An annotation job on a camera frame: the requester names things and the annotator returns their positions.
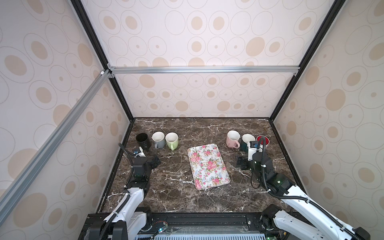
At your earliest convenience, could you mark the grey mug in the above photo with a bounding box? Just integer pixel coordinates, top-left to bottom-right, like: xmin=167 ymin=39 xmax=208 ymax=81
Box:
xmin=152 ymin=132 xmax=166 ymax=149

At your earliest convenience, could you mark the dark green mug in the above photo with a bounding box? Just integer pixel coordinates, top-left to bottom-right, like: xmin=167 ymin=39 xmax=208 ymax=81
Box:
xmin=240 ymin=134 xmax=256 ymax=153

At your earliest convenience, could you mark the black mug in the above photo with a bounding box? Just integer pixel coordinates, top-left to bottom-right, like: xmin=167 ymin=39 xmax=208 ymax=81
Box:
xmin=136 ymin=133 xmax=151 ymax=151

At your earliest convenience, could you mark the pink mug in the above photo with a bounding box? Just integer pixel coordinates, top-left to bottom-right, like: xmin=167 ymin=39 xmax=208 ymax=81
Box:
xmin=226 ymin=130 xmax=241 ymax=149

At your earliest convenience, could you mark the light green mug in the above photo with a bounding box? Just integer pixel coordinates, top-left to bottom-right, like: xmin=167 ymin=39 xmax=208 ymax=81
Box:
xmin=166 ymin=133 xmax=179 ymax=151

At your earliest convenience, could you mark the white mug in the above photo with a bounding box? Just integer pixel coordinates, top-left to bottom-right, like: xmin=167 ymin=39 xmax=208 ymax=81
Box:
xmin=256 ymin=136 xmax=270 ymax=147

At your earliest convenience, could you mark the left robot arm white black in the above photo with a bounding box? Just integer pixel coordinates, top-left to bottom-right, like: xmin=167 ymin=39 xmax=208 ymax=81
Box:
xmin=84 ymin=154 xmax=161 ymax=240

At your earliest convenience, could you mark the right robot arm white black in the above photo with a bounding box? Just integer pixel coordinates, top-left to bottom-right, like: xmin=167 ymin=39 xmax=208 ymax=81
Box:
xmin=237 ymin=152 xmax=371 ymax=240

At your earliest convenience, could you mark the floral serving tray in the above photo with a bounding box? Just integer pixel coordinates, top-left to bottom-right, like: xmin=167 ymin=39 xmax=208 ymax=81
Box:
xmin=188 ymin=144 xmax=231 ymax=190

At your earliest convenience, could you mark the small circuit board with leds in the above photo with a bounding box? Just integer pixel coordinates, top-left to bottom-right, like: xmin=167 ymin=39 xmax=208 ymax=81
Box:
xmin=154 ymin=221 xmax=169 ymax=233

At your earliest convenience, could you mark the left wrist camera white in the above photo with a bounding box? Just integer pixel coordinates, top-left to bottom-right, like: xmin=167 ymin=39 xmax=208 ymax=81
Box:
xmin=133 ymin=147 xmax=146 ymax=158

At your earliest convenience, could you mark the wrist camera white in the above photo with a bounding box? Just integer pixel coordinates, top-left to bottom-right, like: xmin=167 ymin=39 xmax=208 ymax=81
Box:
xmin=247 ymin=141 xmax=260 ymax=161
xmin=133 ymin=147 xmax=146 ymax=158

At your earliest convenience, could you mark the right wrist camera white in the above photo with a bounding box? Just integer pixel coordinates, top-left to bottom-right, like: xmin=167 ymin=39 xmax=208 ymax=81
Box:
xmin=247 ymin=141 xmax=260 ymax=161

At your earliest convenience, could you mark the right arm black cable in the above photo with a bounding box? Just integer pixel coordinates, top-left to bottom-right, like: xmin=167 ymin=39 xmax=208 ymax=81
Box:
xmin=250 ymin=136 xmax=364 ymax=240

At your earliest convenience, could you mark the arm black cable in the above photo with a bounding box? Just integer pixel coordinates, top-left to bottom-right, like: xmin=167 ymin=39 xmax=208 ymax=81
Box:
xmin=250 ymin=136 xmax=364 ymax=240
xmin=98 ymin=142 xmax=136 ymax=240

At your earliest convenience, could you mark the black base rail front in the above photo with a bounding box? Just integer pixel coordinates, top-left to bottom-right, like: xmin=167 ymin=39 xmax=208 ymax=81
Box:
xmin=78 ymin=212 xmax=337 ymax=240

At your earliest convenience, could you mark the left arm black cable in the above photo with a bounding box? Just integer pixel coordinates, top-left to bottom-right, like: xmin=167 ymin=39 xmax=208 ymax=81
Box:
xmin=98 ymin=142 xmax=136 ymax=240

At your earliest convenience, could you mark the diagonal aluminium rail left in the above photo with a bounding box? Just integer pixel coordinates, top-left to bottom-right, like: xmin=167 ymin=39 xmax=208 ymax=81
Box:
xmin=1 ymin=69 xmax=111 ymax=224

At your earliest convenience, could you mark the horizontal aluminium rail back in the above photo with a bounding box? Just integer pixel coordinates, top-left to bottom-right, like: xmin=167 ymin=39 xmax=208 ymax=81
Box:
xmin=110 ymin=66 xmax=300 ymax=75

